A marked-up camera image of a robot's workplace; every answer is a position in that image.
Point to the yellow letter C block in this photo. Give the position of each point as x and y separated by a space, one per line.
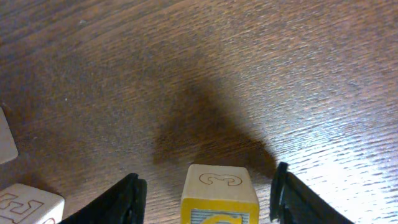
218 194

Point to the green letter V block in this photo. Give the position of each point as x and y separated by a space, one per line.
8 149

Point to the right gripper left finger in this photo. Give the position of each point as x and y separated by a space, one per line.
123 203

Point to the white wooden block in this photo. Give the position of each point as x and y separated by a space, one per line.
23 204

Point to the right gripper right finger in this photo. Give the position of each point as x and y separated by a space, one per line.
293 202

